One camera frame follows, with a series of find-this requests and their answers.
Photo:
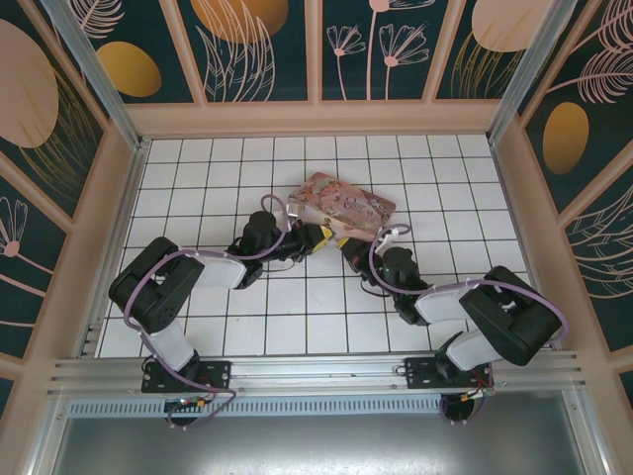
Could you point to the pink illustrated tin box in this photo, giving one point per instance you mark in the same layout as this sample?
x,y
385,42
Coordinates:
x,y
346,208

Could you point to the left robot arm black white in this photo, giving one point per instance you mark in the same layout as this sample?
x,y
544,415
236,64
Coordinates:
x,y
163,282

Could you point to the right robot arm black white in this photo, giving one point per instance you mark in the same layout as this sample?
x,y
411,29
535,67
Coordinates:
x,y
504,312

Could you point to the grey metal sheet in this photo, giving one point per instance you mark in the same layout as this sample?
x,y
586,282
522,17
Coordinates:
x,y
316,445

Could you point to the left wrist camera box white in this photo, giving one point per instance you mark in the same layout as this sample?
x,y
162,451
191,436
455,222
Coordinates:
x,y
288,220

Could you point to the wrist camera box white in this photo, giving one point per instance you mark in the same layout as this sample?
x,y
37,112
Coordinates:
x,y
390,235
288,220

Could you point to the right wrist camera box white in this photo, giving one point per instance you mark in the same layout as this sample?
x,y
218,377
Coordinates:
x,y
390,235

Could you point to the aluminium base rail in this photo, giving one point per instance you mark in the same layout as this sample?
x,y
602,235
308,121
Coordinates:
x,y
316,371

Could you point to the aluminium frame post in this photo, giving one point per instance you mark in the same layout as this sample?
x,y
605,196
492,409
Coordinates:
x,y
519,74
94,74

